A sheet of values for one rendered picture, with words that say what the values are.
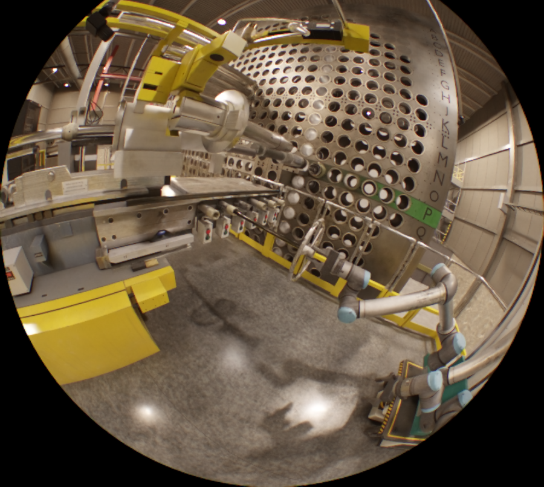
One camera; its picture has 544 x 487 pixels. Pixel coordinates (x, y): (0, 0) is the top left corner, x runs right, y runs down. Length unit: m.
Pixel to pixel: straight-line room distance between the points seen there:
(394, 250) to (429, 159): 1.46
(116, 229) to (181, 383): 1.03
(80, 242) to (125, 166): 0.53
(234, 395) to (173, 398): 0.40
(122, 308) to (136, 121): 0.91
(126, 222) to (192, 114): 0.68
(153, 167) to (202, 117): 0.37
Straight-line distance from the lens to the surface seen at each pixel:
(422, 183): 2.65
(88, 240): 1.13
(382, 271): 2.80
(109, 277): 1.05
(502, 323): 1.40
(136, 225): 1.06
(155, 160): 0.93
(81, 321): 0.96
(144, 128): 1.00
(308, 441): 1.40
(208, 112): 0.82
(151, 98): 0.93
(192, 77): 0.82
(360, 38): 0.90
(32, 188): 1.20
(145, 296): 0.89
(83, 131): 1.40
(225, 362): 1.31
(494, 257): 8.54
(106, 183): 1.06
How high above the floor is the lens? 1.26
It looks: 19 degrees down
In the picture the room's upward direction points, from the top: 15 degrees clockwise
